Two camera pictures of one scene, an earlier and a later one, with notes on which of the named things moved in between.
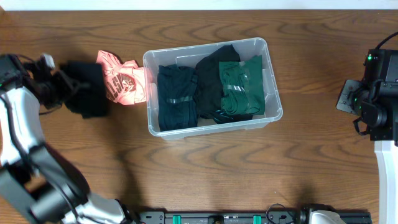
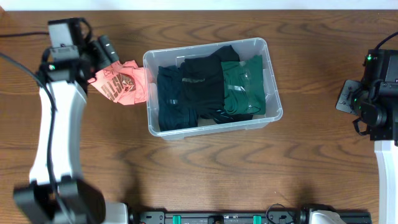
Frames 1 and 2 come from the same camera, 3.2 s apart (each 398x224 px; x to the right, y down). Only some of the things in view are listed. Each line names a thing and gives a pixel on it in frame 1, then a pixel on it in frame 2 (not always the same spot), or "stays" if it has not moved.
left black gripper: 63,86 -> 101,56
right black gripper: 355,89 stays
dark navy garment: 177,107 stays
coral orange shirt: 125,82 stays
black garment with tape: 90,100 -> 203,81
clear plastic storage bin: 210,88 stays
